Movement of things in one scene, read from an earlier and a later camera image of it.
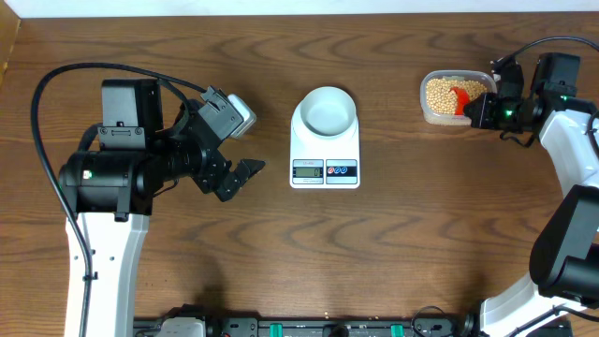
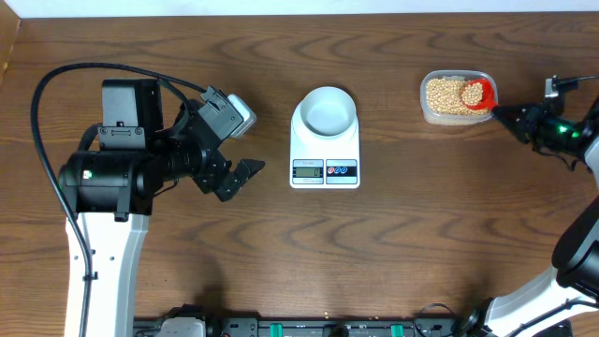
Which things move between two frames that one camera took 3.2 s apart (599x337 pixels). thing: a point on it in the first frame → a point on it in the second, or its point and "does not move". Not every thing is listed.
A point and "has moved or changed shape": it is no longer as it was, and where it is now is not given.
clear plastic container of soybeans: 438,103 does not move
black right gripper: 483,118 → 527,128
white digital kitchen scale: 323,163 does not move
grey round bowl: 328,111 does not move
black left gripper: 208,174 does not move
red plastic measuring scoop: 461,98 has moved or changed shape
